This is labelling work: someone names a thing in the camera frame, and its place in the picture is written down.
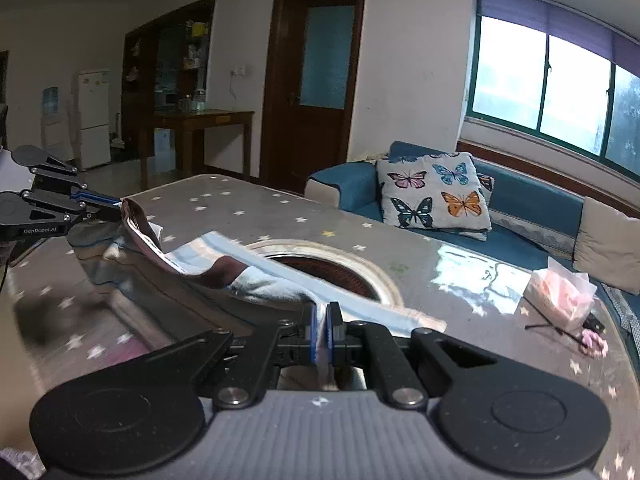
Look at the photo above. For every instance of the green-framed window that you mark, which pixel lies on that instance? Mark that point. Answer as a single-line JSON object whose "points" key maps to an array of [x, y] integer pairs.
{"points": [[510, 75]]}

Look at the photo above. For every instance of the small pink item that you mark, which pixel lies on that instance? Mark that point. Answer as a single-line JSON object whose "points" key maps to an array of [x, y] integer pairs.
{"points": [[595, 344]]}

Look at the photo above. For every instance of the round black induction cooktop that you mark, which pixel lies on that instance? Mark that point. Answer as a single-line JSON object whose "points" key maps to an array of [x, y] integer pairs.
{"points": [[350, 275]]}

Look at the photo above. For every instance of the white wall socket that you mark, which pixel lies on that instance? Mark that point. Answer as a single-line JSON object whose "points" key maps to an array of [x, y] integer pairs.
{"points": [[242, 71]]}

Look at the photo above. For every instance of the pink tissue pack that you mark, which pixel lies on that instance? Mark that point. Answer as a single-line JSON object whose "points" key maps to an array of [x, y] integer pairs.
{"points": [[555, 295]]}

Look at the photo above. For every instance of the blue sofa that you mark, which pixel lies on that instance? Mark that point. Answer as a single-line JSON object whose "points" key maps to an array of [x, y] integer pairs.
{"points": [[525, 195]]}

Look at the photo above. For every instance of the dark wooden door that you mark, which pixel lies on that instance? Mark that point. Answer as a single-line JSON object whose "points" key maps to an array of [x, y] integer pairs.
{"points": [[285, 135]]}

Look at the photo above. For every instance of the butterfly print pillow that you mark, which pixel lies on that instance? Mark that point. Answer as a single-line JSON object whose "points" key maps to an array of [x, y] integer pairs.
{"points": [[486, 185], [430, 195]]}

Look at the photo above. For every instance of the grey star-print tablecloth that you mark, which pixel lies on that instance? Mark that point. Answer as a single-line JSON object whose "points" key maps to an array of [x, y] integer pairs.
{"points": [[235, 210]]}

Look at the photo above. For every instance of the purple roller blind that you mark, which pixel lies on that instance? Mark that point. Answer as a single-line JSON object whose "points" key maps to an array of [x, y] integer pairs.
{"points": [[550, 15]]}

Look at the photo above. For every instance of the blue striped fleece pants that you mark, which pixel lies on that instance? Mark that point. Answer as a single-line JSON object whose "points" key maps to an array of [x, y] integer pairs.
{"points": [[150, 265]]}

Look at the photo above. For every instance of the beige pillow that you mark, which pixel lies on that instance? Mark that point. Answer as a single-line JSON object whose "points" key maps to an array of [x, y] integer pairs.
{"points": [[605, 250]]}

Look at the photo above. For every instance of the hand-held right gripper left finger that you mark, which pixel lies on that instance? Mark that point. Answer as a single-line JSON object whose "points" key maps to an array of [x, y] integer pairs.
{"points": [[315, 332]]}

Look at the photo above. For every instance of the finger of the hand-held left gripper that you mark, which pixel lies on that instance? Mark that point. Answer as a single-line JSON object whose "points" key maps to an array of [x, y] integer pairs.
{"points": [[50, 180], [95, 212]]}

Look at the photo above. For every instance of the dark wooden cabinet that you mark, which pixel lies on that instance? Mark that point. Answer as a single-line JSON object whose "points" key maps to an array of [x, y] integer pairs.
{"points": [[135, 100]]}

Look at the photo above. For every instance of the white water dispenser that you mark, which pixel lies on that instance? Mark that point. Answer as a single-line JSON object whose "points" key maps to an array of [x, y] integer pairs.
{"points": [[52, 130]]}

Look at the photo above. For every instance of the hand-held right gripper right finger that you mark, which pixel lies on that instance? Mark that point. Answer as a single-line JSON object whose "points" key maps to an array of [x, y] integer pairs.
{"points": [[331, 332]]}

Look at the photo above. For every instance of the white refrigerator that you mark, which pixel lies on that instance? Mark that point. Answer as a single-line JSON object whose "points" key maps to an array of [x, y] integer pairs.
{"points": [[92, 125]]}

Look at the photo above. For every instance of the clear glass jar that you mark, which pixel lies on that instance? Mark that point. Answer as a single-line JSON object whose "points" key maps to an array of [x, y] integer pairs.
{"points": [[183, 105], [199, 101]]}

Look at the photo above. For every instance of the wooden side table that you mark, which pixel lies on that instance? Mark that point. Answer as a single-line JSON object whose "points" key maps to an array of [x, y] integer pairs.
{"points": [[210, 119]]}

